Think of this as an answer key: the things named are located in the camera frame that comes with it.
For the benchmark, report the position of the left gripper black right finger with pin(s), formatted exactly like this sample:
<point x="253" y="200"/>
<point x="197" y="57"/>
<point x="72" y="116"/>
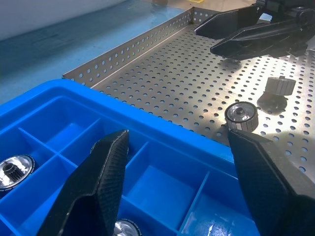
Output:
<point x="270" y="184"/>

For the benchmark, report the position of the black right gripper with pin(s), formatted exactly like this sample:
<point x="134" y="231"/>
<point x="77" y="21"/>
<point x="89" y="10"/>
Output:
<point x="283" y="7"/>

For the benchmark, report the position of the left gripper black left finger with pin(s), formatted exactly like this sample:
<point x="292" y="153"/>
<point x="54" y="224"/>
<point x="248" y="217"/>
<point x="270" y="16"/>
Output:
<point x="98" y="184"/>

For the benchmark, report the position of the blue compartment tray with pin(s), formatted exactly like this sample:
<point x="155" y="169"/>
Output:
<point x="172" y="159"/>

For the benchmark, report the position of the perforated metal tray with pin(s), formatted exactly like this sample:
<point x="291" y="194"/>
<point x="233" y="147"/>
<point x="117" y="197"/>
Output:
<point x="172" y="73"/>

